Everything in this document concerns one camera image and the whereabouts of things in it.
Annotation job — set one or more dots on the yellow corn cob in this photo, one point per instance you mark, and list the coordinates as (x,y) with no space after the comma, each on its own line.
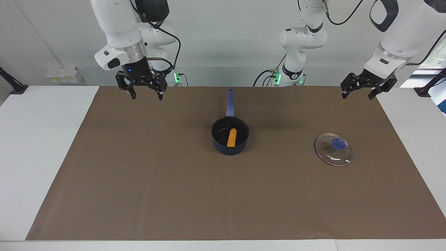
(231,137)

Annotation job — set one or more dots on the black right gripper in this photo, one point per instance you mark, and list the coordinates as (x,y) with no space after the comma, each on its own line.
(139,75)

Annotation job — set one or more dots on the black clamp stand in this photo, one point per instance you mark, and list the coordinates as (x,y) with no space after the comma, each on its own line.
(430,85)
(14,85)

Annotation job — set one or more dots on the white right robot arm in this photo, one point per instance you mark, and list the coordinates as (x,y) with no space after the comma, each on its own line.
(118,28)

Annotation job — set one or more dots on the window with white frame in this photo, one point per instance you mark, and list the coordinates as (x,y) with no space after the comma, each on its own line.
(433,61)

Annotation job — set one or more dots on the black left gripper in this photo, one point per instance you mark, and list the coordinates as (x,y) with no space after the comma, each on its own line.
(378,79)

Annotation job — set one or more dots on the white wall socket box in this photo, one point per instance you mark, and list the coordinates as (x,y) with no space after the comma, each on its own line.
(64,75)

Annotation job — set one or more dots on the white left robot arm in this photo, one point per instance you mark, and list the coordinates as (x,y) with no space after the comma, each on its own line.
(397,38)

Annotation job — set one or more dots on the brown table mat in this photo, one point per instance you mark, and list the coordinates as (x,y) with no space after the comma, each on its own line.
(223,195)

